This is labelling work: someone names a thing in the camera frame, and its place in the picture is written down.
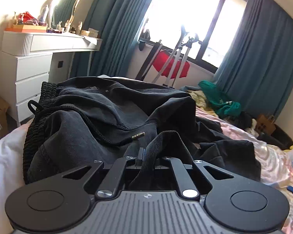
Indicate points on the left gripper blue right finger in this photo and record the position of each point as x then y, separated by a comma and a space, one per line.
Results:
178, 179

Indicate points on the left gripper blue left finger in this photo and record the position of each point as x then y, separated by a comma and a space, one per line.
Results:
115, 180

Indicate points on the black hooded jacket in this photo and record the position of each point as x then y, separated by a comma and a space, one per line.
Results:
85, 119

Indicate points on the yellow clothes pile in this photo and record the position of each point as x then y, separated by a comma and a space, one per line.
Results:
200, 99

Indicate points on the green garment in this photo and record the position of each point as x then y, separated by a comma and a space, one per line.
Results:
220, 102

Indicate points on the pink floral bed sheet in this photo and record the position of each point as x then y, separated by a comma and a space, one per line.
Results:
276, 168

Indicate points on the brown paper bag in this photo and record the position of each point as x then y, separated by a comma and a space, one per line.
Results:
265, 124

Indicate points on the black armchair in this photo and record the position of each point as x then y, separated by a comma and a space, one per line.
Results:
278, 138

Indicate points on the white folded ironing board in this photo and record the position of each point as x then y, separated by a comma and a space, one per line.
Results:
149, 61

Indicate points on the red cloth on rack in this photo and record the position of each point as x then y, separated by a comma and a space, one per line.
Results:
160, 60

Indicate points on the right teal curtain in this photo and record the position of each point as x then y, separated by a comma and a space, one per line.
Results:
257, 70

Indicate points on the teal curtain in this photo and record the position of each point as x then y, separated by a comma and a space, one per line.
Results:
257, 70
118, 23

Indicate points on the white dressing table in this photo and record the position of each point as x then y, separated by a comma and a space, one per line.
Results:
26, 60

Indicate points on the dark framed window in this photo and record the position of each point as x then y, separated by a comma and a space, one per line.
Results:
214, 22

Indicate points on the left teal curtain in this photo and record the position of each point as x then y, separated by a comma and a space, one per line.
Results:
118, 23

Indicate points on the orange box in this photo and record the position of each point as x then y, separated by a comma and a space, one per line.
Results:
23, 28

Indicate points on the vanity mirror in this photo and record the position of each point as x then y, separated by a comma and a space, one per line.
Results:
58, 13

